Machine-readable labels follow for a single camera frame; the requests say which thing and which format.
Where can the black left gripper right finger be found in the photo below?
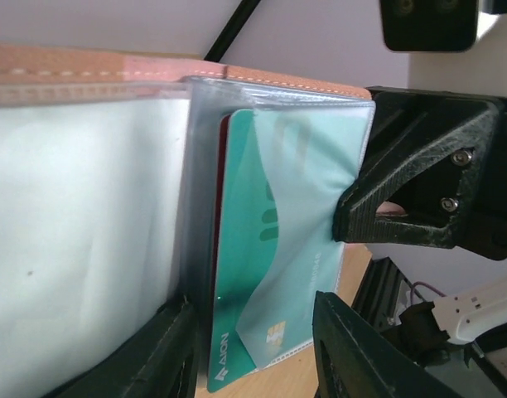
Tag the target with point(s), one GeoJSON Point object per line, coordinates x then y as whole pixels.
{"type": "Point", "coordinates": [353, 360]}

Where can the red card stack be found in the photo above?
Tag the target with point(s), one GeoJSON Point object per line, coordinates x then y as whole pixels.
{"type": "Point", "coordinates": [224, 131]}

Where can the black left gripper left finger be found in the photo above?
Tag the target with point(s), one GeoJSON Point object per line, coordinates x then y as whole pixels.
{"type": "Point", "coordinates": [160, 360]}

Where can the teal credit card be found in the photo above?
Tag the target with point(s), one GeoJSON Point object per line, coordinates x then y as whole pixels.
{"type": "Point", "coordinates": [285, 170]}

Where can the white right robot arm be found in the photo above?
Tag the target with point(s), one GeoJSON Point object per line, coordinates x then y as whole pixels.
{"type": "Point", "coordinates": [427, 328]}

